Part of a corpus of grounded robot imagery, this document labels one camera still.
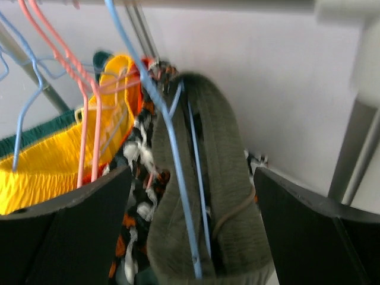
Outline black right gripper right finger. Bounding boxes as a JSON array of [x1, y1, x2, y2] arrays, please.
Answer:
[[254, 167, 379, 284]]

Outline yellow shorts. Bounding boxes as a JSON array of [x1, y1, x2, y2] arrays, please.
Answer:
[[0, 55, 139, 216]]

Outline teal green shorts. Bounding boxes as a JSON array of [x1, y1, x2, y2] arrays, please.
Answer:
[[1, 50, 113, 158]]

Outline metal clothes rack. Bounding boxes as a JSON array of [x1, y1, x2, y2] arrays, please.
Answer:
[[0, 0, 380, 205]]

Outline pink wire hanger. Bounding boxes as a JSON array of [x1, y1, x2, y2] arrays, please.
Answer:
[[18, 1, 140, 187], [49, 55, 141, 195]]

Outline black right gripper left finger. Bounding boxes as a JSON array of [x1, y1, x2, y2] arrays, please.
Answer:
[[1, 166, 131, 284]]

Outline olive green shorts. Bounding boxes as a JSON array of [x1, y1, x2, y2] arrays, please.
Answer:
[[147, 72, 274, 284]]

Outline camouflage orange black shorts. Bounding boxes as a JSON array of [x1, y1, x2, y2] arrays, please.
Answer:
[[108, 61, 181, 285]]

